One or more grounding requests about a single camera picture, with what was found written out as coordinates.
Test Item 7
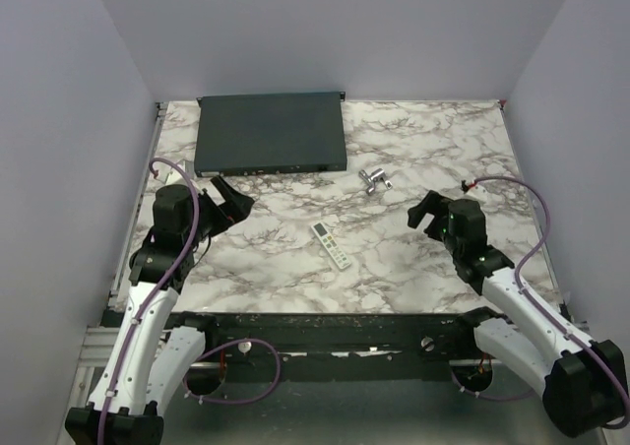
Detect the white remote control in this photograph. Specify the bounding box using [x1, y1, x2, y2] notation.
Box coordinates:
[310, 222, 350, 271]

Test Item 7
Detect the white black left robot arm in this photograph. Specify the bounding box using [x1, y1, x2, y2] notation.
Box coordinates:
[65, 176, 254, 444]

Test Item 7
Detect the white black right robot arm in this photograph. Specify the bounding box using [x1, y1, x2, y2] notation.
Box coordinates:
[408, 191, 629, 437]

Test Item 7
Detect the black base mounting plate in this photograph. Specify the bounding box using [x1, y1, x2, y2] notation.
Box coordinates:
[165, 307, 505, 390]

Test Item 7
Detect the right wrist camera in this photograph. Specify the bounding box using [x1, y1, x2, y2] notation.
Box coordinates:
[461, 180, 489, 204]

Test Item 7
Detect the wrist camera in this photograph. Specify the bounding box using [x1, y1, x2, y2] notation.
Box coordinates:
[163, 159, 196, 186]
[461, 180, 489, 204]

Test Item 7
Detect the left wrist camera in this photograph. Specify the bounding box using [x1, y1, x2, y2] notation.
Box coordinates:
[163, 159, 196, 186]

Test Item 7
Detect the dark network switch box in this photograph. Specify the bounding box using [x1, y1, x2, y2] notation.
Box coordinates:
[193, 92, 347, 177]

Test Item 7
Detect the aluminium table edge rail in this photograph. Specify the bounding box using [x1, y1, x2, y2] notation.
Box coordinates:
[105, 101, 168, 309]

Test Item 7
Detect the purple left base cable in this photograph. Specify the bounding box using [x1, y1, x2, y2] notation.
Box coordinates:
[182, 340, 283, 407]

